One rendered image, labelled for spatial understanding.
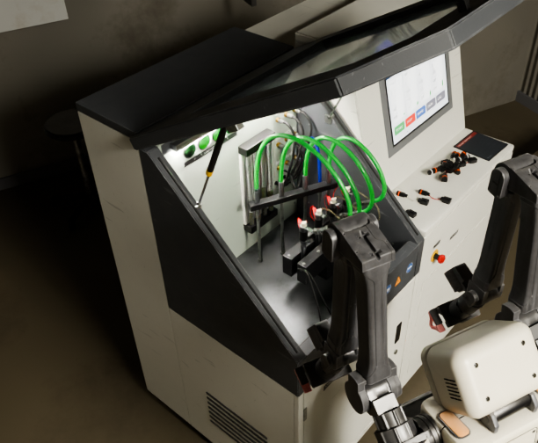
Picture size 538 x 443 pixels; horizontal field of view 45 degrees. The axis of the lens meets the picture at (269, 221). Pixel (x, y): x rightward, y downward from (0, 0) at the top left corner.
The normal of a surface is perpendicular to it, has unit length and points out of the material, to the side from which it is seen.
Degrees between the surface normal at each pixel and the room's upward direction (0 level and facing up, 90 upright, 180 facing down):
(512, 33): 90
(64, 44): 90
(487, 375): 48
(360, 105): 76
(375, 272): 81
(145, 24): 90
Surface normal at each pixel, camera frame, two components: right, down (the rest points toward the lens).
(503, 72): 0.45, 0.56
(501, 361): 0.31, -0.11
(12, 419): -0.03, -0.77
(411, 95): 0.73, 0.21
